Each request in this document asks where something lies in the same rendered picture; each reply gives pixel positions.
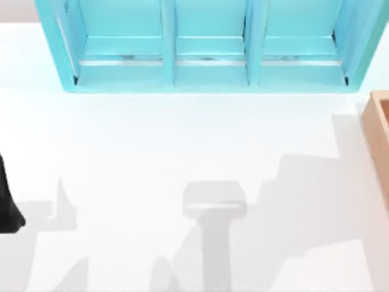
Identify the light blue rack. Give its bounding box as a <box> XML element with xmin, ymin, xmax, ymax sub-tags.
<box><xmin>33</xmin><ymin>0</ymin><xmax>389</xmax><ymax>94</ymax></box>

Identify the salmon-coloured shallow box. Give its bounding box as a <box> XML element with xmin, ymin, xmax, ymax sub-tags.
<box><xmin>360</xmin><ymin>90</ymin><xmax>389</xmax><ymax>214</ymax></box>

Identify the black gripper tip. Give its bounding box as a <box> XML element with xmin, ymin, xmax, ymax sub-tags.
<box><xmin>0</xmin><ymin>155</ymin><xmax>27</xmax><ymax>235</ymax></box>

